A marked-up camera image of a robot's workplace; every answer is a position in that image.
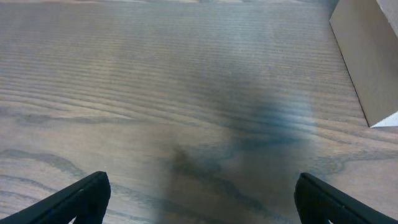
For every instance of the brown cardboard box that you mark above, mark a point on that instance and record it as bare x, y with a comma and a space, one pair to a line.
366, 32

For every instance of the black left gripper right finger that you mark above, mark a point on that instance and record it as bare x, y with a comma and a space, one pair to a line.
319, 202

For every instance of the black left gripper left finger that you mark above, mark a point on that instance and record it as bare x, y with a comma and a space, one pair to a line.
84, 202

